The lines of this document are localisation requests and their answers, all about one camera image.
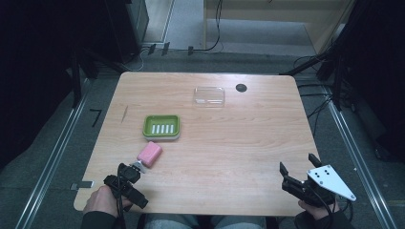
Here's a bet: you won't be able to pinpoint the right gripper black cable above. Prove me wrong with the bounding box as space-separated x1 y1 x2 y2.
305 187 354 229

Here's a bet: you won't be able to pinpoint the light wooden shelf unit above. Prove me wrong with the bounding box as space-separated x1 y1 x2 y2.
202 0 356 55

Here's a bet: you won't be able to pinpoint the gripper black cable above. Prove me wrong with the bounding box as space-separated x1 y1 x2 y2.
116 162 128 229
305 187 354 229

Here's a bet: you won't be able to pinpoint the dark cabinet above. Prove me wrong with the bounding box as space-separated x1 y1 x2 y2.
104 0 150 64

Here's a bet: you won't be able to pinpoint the clear plastic lid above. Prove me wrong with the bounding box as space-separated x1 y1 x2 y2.
193 86 226 108

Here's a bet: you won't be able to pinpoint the black stand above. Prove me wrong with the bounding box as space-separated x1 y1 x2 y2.
65 44 128 109
279 37 352 111

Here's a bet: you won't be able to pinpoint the white floor cable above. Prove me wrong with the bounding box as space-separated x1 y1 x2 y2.
122 47 151 73

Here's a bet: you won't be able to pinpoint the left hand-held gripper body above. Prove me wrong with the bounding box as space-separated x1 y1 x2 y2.
102 162 149 210

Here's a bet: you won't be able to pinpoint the green soap dish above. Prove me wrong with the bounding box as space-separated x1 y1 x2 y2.
141 114 181 141

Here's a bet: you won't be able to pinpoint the person's left hand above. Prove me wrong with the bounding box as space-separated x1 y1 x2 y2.
82 185 134 219

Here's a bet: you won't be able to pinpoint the pink soap bar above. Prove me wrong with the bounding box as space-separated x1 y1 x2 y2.
137 140 163 169

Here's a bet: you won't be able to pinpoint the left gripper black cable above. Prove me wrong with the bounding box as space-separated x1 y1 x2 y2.
116 162 128 229

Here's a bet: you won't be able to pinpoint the black hanging cable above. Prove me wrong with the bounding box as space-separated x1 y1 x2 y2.
192 0 224 52

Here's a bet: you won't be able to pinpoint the black floor cables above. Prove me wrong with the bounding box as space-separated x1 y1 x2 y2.
292 55 354 137

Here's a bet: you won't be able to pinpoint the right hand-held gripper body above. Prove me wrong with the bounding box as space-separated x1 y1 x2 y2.
281 164 357 208

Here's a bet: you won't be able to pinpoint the metal floor rail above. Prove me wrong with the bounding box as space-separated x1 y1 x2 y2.
321 85 399 229
14 79 92 229

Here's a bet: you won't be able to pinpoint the person's right hand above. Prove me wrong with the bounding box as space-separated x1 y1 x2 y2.
297 199 340 221

